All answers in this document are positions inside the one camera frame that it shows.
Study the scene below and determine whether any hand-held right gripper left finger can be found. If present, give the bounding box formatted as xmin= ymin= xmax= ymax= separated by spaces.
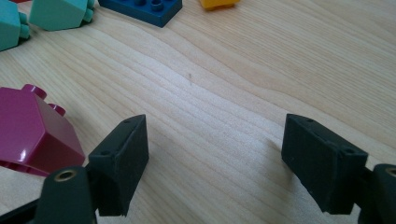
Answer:
xmin=85 ymin=114 xmax=150 ymax=217

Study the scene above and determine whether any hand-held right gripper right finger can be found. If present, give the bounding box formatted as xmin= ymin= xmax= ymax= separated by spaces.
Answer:
xmin=280 ymin=113 xmax=369 ymax=216

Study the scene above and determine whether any magenta sloped toy brick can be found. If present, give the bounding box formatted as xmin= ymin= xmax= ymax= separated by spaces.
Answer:
xmin=0 ymin=83 xmax=86 ymax=177

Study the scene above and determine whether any blue toy brick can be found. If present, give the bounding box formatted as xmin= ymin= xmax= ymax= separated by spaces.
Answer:
xmin=97 ymin=0 xmax=183 ymax=29

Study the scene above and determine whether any teal toy brick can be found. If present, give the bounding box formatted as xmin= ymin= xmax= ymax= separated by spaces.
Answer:
xmin=0 ymin=0 xmax=31 ymax=52
xmin=28 ymin=0 xmax=95 ymax=32

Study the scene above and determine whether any orange toy brick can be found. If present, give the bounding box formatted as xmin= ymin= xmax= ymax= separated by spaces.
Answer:
xmin=199 ymin=0 xmax=241 ymax=11

